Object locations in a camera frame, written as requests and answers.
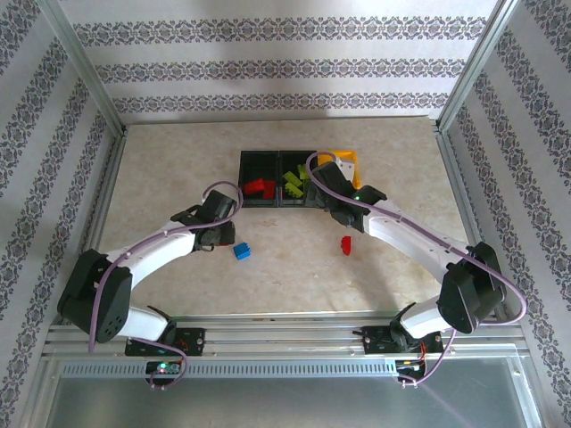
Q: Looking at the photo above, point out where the yellow storage bin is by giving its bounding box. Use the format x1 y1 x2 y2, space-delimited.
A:
327 149 362 192

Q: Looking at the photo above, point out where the black storage bin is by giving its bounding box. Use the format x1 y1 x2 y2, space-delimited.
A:
277 150 320 210
238 150 282 209

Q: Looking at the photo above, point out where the left controller circuit board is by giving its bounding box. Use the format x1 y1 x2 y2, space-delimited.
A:
145 360 183 375

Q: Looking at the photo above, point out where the controller circuit board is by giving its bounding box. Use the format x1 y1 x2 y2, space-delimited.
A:
145 360 183 375
395 358 426 374

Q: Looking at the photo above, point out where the right controller circuit board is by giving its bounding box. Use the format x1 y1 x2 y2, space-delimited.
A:
395 358 426 374

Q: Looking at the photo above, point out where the grey metal panel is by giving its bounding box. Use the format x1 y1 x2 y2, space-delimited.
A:
26 356 543 428

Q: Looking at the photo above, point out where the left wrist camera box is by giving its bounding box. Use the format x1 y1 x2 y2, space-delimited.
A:
203 190 238 220

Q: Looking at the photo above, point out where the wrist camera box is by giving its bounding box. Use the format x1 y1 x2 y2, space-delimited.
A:
203 190 238 220
314 155 357 193

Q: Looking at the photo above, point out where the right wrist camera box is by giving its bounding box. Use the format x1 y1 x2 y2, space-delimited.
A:
314 155 357 193

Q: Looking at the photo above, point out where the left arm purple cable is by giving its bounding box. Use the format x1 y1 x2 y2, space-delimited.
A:
87 180 245 391

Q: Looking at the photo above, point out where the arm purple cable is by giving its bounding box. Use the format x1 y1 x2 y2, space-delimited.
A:
305 151 528 389
87 180 245 391

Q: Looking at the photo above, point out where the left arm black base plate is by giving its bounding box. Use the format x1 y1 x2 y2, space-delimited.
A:
124 327 207 358

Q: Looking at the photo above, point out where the aluminium side rail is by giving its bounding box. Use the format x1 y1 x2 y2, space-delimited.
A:
62 127 130 325
434 127 521 325

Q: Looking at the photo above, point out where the aluminium mounting rail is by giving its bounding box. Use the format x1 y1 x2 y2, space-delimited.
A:
42 311 530 360

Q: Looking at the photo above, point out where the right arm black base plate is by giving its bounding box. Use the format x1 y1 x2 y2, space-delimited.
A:
363 324 443 357

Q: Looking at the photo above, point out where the slotted grey cable duct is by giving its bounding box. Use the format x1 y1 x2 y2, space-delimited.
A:
57 358 399 379

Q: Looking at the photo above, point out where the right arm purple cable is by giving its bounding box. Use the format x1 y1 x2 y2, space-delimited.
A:
305 151 528 389

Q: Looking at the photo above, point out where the aluminium frame post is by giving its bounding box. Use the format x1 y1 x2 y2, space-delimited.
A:
434 0 527 133
37 0 128 135

